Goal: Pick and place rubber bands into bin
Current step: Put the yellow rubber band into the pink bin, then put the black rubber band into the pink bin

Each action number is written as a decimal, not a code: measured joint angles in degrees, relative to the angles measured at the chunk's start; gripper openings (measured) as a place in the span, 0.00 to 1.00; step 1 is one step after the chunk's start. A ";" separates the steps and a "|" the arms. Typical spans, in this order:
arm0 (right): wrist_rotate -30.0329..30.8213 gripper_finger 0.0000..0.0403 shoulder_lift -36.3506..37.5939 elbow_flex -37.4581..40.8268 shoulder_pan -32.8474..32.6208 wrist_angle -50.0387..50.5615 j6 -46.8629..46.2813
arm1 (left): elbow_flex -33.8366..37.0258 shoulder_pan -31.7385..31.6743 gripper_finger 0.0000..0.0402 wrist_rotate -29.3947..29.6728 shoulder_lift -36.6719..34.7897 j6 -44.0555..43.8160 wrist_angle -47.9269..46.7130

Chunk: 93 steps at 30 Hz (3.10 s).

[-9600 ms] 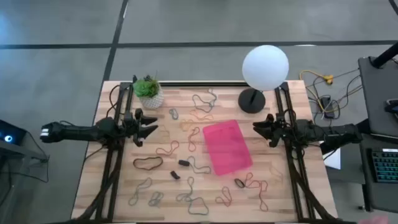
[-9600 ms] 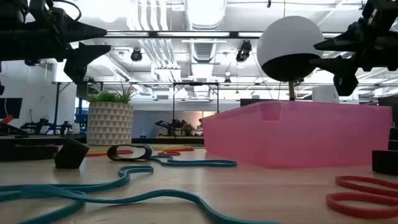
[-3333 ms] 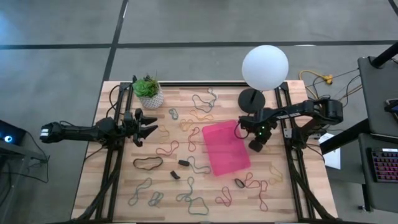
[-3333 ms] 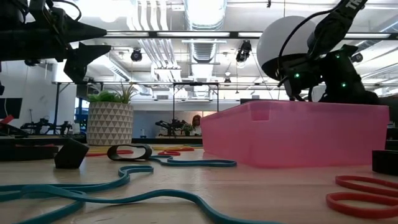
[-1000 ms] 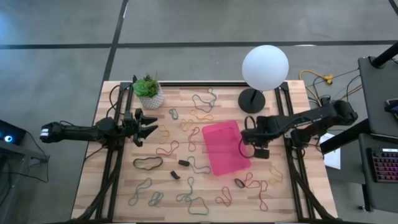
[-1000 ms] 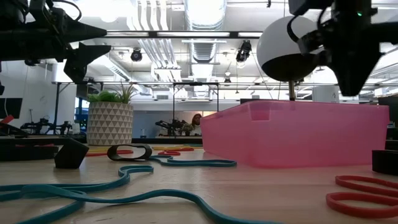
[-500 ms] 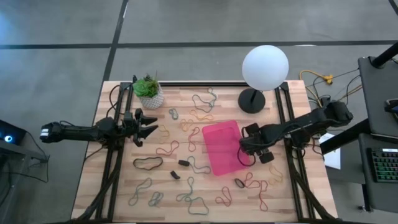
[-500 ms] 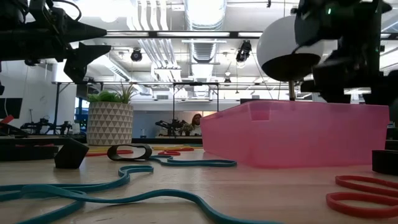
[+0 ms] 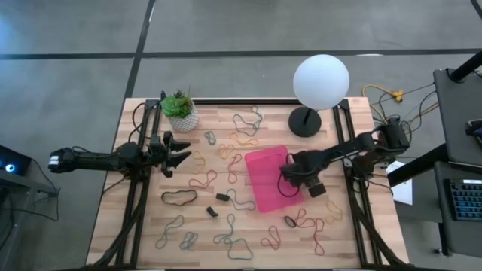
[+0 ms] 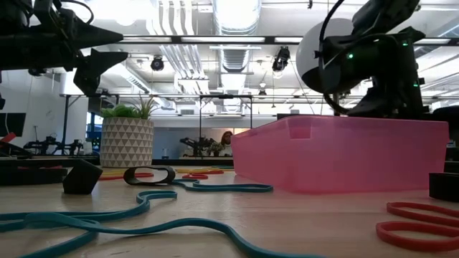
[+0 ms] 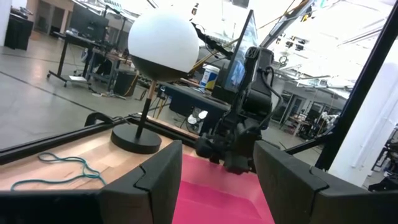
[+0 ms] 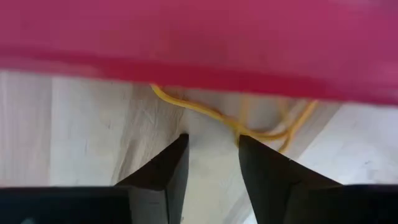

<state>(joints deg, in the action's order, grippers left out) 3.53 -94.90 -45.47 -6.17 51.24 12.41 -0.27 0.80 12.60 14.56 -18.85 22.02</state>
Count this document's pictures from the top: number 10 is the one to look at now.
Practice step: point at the black metal frame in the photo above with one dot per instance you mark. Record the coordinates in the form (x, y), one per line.
(66, 125)

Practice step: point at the black wedge block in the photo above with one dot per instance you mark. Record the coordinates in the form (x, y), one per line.
(81, 177)

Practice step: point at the person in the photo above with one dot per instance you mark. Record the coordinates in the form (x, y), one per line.
(227, 143)

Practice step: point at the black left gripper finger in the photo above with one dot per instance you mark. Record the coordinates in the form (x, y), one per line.
(93, 71)
(97, 36)

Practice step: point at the white and black globe lamp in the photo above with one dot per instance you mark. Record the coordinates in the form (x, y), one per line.
(308, 46)

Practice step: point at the teal rubber band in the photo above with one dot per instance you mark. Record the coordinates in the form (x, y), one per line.
(247, 187)
(222, 167)
(157, 194)
(201, 223)

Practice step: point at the triangle-patterned plant pot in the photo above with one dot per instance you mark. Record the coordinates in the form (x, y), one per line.
(125, 143)

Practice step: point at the black monitor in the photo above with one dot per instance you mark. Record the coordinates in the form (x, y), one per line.
(305, 116)
(12, 124)

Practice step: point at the small grey bottle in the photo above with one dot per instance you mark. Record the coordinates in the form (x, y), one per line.
(165, 154)

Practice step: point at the pink translucent plastic bin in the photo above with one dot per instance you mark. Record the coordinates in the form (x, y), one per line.
(340, 157)

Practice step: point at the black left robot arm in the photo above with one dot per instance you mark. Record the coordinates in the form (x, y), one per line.
(14, 10)

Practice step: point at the small background plant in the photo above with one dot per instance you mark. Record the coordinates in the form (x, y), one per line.
(216, 147)

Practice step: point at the green potted plant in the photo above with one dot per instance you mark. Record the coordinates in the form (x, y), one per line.
(118, 111)

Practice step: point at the silver ceiling air duct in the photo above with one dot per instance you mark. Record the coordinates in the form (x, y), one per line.
(236, 18)

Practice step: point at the black ceiling spotlight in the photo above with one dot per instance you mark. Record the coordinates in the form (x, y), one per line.
(281, 57)
(37, 72)
(157, 63)

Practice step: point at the black table edge rail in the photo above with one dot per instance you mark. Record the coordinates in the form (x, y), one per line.
(172, 162)

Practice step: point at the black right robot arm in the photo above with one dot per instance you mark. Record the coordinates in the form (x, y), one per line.
(376, 64)

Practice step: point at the red rubber band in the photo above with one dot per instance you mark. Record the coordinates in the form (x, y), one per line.
(412, 245)
(389, 207)
(211, 172)
(195, 178)
(107, 177)

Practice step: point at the black overhead light beam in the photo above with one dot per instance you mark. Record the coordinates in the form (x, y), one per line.
(269, 39)

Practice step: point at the background black robot arm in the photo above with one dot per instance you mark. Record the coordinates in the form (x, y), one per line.
(195, 143)
(50, 141)

